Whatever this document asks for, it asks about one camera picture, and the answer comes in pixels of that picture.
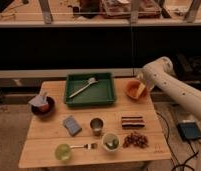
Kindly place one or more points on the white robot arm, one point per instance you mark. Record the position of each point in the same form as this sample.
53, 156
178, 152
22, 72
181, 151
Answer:
158, 73

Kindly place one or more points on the green plastic tray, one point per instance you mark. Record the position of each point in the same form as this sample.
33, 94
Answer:
100, 93

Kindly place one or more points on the orange bowl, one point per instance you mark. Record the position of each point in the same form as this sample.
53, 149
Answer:
131, 89

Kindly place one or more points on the small metal cup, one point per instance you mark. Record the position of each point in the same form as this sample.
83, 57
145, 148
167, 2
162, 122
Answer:
96, 125

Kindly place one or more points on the striped chocolate wafer block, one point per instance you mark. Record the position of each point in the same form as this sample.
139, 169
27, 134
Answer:
132, 122

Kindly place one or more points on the blue sponge block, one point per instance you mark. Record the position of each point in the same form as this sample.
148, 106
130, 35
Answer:
72, 125

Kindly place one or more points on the dark round bowl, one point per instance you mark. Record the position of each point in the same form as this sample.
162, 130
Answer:
45, 109

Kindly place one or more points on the small silver fork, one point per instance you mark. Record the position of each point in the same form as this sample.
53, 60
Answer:
86, 146

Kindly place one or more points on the grey cloth in bowl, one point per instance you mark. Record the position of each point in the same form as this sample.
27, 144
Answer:
39, 100

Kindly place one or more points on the pile of brown nuts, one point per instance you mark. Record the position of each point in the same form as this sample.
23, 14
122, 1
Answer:
136, 139

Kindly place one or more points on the green round cup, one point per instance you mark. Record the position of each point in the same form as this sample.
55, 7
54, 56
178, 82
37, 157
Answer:
63, 152

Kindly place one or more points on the black box on floor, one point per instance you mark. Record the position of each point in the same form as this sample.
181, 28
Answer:
189, 131

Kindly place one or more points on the wooden shelf with clutter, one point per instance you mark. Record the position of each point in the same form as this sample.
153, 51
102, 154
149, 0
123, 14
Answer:
99, 13

